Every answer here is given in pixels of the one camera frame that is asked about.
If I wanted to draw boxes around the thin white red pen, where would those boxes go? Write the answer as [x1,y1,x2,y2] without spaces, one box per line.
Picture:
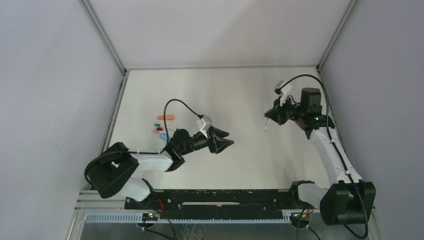
[155,127,178,131]

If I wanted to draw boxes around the white pen orange tip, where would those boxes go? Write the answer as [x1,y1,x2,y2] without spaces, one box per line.
[153,130,175,134]

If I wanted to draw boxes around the white marker green end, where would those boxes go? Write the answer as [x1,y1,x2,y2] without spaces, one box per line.
[154,123,178,131]

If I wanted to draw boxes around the black cable on base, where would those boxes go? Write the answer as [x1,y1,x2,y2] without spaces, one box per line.
[135,208,206,240]

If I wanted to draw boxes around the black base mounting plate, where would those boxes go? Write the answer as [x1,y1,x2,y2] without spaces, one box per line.
[124,189,311,221]

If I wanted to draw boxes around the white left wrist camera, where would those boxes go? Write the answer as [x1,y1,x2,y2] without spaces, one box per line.
[196,114,213,139]

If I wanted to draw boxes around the blue translucent highlighter pen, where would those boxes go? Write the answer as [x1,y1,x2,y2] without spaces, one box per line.
[159,133,169,142]

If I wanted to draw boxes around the orange translucent highlighter pen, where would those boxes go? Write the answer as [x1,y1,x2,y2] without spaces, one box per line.
[156,114,175,121]

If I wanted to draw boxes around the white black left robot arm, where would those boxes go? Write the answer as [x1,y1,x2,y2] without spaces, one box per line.
[84,126,234,202]

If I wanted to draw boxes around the white pen green tip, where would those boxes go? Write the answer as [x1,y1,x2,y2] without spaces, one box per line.
[264,118,269,132]

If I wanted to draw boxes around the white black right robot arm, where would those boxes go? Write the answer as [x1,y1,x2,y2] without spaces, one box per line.
[264,87,376,239]

